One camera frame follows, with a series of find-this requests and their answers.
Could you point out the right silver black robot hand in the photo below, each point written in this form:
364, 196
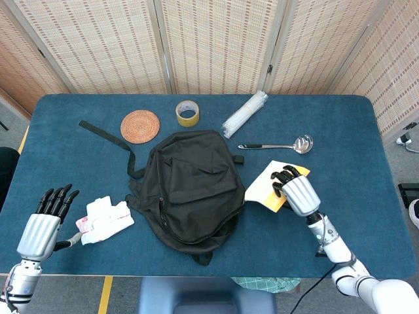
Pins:
299, 196

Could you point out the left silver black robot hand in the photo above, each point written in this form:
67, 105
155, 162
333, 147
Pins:
37, 235

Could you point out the white and yellow book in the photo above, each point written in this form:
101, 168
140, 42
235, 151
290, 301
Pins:
262, 186

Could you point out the black fabric backpack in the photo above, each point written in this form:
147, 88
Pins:
196, 196

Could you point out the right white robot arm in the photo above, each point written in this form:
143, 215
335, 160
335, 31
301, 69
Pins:
337, 248

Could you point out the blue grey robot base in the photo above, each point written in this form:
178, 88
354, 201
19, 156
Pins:
203, 294

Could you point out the blue felt table cover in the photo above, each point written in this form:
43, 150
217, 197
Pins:
343, 196

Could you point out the white plastic packet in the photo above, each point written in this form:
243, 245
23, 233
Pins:
104, 219

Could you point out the black chair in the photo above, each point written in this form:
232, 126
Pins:
6, 170

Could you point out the green checked cloth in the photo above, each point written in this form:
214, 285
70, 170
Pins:
268, 284

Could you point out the bundle of clear straws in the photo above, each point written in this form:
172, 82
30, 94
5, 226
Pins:
244, 112

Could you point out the black box on floor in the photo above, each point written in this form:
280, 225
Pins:
409, 193

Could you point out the black and white shoe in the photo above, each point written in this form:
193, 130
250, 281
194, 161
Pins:
415, 214

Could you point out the yellow packing tape roll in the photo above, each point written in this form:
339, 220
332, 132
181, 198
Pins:
187, 121

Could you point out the round woven rattan coaster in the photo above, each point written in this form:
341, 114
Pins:
140, 126

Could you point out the woven folding screen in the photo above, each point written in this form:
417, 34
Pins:
98, 45

